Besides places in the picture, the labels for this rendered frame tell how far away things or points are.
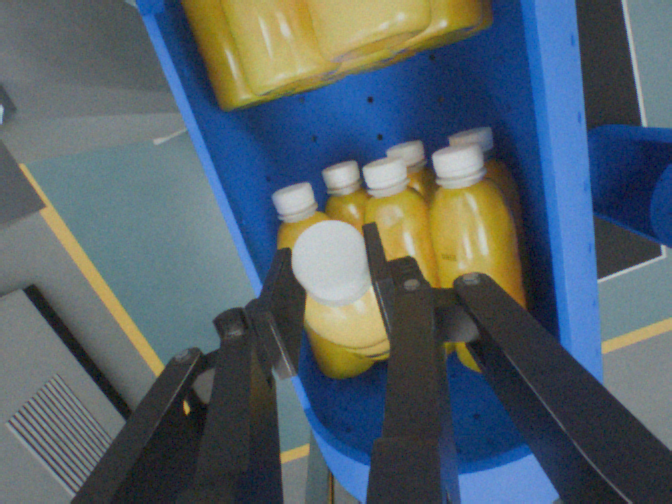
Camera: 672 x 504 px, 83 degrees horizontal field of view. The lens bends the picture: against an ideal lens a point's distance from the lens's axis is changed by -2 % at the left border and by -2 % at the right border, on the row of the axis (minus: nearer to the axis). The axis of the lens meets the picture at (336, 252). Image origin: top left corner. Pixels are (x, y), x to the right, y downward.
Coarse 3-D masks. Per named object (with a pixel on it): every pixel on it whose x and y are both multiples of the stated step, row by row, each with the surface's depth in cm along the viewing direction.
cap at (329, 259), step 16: (320, 224) 20; (336, 224) 20; (304, 240) 20; (320, 240) 20; (336, 240) 19; (352, 240) 19; (304, 256) 19; (320, 256) 19; (336, 256) 19; (352, 256) 19; (304, 272) 19; (320, 272) 19; (336, 272) 19; (352, 272) 19; (368, 272) 20; (320, 288) 19; (336, 288) 18; (352, 288) 19
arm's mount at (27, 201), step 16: (0, 144) 41; (0, 160) 40; (0, 176) 39; (16, 176) 41; (0, 192) 38; (16, 192) 40; (32, 192) 42; (0, 208) 38; (16, 208) 39; (32, 208) 41; (0, 224) 38
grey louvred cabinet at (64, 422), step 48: (0, 336) 132; (48, 336) 150; (0, 384) 126; (48, 384) 142; (96, 384) 167; (0, 432) 121; (48, 432) 135; (96, 432) 152; (0, 480) 115; (48, 480) 129
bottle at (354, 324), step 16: (368, 288) 20; (320, 304) 22; (336, 304) 20; (352, 304) 21; (368, 304) 21; (320, 320) 22; (336, 320) 22; (352, 320) 22; (368, 320) 22; (336, 336) 23; (352, 336) 23; (368, 336) 23; (384, 336) 25; (352, 352) 29; (368, 352) 29; (384, 352) 31
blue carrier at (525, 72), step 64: (512, 0) 31; (192, 64) 32; (448, 64) 39; (512, 64) 34; (576, 64) 22; (192, 128) 28; (256, 128) 39; (320, 128) 44; (384, 128) 45; (448, 128) 42; (512, 128) 37; (576, 128) 22; (256, 192) 38; (320, 192) 45; (576, 192) 23; (256, 256) 35; (576, 256) 24; (576, 320) 25; (320, 384) 44; (384, 384) 45; (320, 448) 36; (512, 448) 33
